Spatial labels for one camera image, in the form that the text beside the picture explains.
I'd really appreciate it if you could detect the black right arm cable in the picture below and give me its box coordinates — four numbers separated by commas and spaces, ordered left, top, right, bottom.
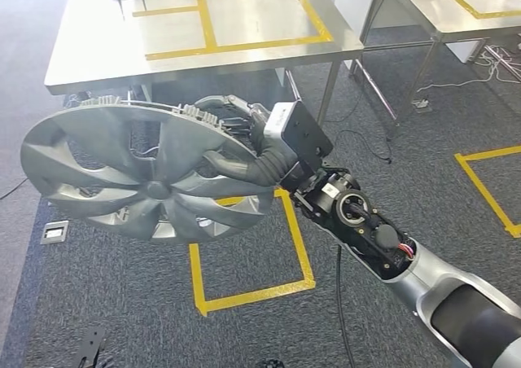
335, 245, 356, 368

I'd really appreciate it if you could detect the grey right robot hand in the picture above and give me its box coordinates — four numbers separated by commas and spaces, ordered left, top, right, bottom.
194, 94, 270, 187

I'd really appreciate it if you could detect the yellow floor tape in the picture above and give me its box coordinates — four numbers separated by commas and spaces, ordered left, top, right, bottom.
188, 188, 316, 318
454, 145, 521, 240

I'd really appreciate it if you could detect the silver plastic hubcap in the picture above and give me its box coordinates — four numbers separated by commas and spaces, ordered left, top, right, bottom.
20, 95, 274, 245

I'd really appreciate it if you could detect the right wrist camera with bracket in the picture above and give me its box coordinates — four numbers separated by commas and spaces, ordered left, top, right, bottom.
264, 99, 334, 175

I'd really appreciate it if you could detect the black floor cable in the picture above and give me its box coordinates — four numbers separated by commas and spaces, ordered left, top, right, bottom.
0, 177, 29, 200
325, 120, 394, 165

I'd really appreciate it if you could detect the yellow workbench tape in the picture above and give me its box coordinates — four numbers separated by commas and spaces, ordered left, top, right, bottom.
132, 0, 334, 62

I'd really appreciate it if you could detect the white floor cable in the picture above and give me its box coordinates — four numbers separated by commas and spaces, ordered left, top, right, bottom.
417, 47, 521, 94

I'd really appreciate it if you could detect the steel workbench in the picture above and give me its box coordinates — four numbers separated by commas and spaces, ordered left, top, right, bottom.
44, 0, 365, 126
350, 0, 521, 140

